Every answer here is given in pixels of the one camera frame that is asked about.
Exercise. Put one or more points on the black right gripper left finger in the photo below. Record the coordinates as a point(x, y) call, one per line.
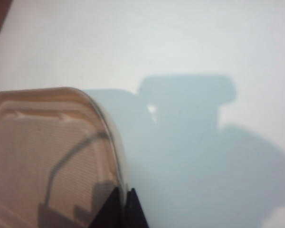
point(110, 211)

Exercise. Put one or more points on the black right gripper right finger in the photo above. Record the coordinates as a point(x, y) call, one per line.
point(135, 211)

